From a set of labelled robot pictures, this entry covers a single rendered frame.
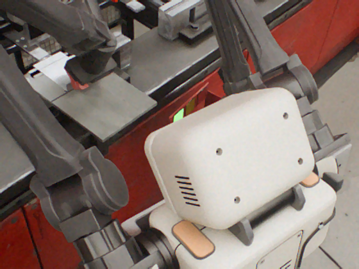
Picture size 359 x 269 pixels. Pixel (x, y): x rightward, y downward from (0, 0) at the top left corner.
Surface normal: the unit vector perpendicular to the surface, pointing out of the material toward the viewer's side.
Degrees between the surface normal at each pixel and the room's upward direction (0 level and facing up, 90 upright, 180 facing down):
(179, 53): 0
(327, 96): 0
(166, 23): 90
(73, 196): 46
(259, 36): 32
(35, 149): 69
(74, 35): 115
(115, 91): 0
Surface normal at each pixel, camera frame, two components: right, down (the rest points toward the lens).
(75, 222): -0.13, 0.18
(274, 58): 0.01, -0.15
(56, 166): 0.02, 0.48
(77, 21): 0.83, -0.36
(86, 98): 0.13, -0.64
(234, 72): 0.37, 0.65
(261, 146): 0.56, 0.04
